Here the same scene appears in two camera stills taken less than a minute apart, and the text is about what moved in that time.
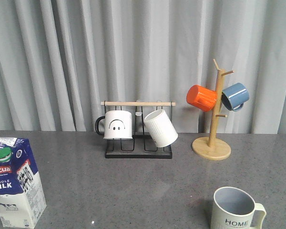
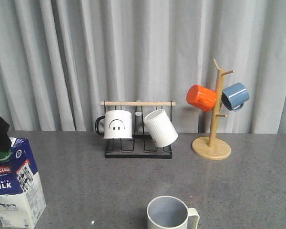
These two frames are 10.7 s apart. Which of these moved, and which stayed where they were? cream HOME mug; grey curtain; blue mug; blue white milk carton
Moved: cream HOME mug
Stayed: blue white milk carton; blue mug; grey curtain
